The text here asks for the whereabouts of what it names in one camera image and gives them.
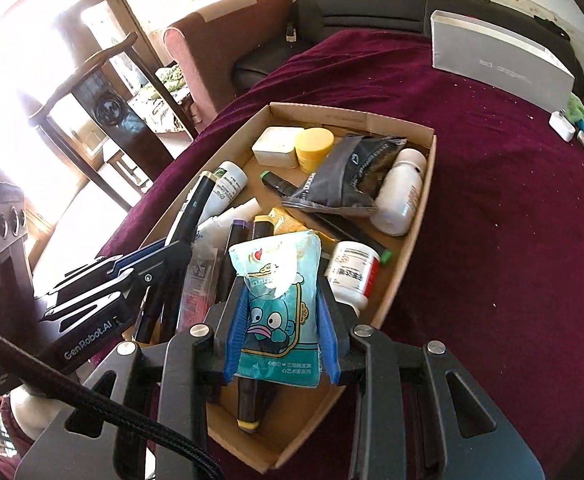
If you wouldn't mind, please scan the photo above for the grey shoe box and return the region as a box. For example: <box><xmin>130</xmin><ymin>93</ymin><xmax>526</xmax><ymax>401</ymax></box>
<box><xmin>431</xmin><ymin>9</ymin><xmax>575</xmax><ymax>113</ymax></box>

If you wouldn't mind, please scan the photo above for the green capped black marker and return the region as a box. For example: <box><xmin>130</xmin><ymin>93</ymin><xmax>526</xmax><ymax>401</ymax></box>
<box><xmin>258</xmin><ymin>169</ymin><xmax>393</xmax><ymax>265</ymax></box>

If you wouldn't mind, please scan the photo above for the green cloth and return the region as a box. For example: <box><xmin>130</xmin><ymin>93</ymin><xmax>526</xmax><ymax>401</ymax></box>
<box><xmin>567</xmin><ymin>94</ymin><xmax>584</xmax><ymax>131</ymax></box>

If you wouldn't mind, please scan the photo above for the teal tissue packet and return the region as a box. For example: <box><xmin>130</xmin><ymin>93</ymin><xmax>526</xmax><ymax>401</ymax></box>
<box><xmin>228</xmin><ymin>230</ymin><xmax>323</xmax><ymax>391</ymax></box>

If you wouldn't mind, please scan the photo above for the black sofa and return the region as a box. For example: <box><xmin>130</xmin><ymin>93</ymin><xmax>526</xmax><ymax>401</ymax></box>
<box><xmin>232</xmin><ymin>0</ymin><xmax>584</xmax><ymax>106</ymax></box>

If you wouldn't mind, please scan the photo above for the white charger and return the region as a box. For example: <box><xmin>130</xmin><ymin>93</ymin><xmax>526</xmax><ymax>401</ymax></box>
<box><xmin>548</xmin><ymin>110</ymin><xmax>578</xmax><ymax>142</ymax></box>

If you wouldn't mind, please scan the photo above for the maroon armchair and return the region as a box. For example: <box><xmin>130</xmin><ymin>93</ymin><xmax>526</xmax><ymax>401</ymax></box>
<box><xmin>163</xmin><ymin>0</ymin><xmax>293</xmax><ymax>131</ymax></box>

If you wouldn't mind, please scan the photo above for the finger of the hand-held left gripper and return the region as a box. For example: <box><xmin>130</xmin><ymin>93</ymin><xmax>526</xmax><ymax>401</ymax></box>
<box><xmin>36</xmin><ymin>243</ymin><xmax>194</xmax><ymax>334</ymax></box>
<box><xmin>64</xmin><ymin>238</ymin><xmax>181</xmax><ymax>287</ymax></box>

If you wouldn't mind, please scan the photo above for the white green tube bottle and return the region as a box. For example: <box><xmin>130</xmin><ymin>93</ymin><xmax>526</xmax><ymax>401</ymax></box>
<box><xmin>199</xmin><ymin>160</ymin><xmax>249</xmax><ymax>211</ymax></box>

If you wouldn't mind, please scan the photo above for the black braided cable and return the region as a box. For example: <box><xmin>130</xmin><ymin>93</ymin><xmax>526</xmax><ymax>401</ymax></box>
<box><xmin>0</xmin><ymin>317</ymin><xmax>227</xmax><ymax>480</ymax></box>

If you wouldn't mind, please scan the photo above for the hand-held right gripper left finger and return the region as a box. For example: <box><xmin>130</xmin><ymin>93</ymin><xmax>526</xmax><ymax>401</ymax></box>
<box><xmin>14</xmin><ymin>285</ymin><xmax>250</xmax><ymax>480</ymax></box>

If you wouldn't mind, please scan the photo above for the black snack packet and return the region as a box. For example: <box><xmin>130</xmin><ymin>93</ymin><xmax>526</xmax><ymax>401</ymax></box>
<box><xmin>282</xmin><ymin>136</ymin><xmax>407</xmax><ymax>218</ymax></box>

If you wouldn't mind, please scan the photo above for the large white pill bottle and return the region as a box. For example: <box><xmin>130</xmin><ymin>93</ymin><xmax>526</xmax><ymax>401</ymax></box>
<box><xmin>370</xmin><ymin>148</ymin><xmax>429</xmax><ymax>237</ymax></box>

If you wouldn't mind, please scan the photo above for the person's left hand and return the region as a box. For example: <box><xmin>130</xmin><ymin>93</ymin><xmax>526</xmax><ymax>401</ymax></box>
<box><xmin>9</xmin><ymin>385</ymin><xmax>72</xmax><ymax>441</ymax></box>

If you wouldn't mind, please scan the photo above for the white rounded box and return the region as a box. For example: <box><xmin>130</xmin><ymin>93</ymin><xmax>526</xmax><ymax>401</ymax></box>
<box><xmin>251</xmin><ymin>127</ymin><xmax>297</xmax><ymax>168</ymax></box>

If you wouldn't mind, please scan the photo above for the small white pill bottle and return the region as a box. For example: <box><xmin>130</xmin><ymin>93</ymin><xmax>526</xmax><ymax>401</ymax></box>
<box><xmin>324</xmin><ymin>241</ymin><xmax>380</xmax><ymax>311</ymax></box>

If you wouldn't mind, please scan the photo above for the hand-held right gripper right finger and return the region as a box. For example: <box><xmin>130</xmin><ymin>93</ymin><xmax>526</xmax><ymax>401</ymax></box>
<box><xmin>318</xmin><ymin>281</ymin><xmax>546</xmax><ymax>480</ymax></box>

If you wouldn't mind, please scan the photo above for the green patterned cushion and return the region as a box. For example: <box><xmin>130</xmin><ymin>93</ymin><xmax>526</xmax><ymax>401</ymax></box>
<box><xmin>154</xmin><ymin>62</ymin><xmax>189</xmax><ymax>95</ymax></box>

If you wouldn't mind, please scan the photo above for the cardboard box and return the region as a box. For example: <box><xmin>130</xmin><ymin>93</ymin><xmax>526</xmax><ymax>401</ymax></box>
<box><xmin>122</xmin><ymin>102</ymin><xmax>437</xmax><ymax>475</ymax></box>

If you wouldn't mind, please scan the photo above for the clear packet red print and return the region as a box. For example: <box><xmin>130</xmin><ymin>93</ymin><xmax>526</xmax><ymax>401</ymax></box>
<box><xmin>182</xmin><ymin>242</ymin><xmax>225</xmax><ymax>333</ymax></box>

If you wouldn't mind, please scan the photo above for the dark wooden chair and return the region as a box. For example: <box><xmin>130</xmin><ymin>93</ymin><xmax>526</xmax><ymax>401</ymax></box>
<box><xmin>26</xmin><ymin>30</ymin><xmax>197</xmax><ymax>211</ymax></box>

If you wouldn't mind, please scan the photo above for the yellow jar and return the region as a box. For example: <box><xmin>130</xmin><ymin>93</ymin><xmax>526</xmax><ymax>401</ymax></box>
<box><xmin>293</xmin><ymin>127</ymin><xmax>337</xmax><ymax>173</ymax></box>

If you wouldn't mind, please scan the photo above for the yellow snack packet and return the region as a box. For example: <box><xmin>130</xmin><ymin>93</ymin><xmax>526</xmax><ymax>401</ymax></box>
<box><xmin>269</xmin><ymin>207</ymin><xmax>313</xmax><ymax>236</ymax></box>

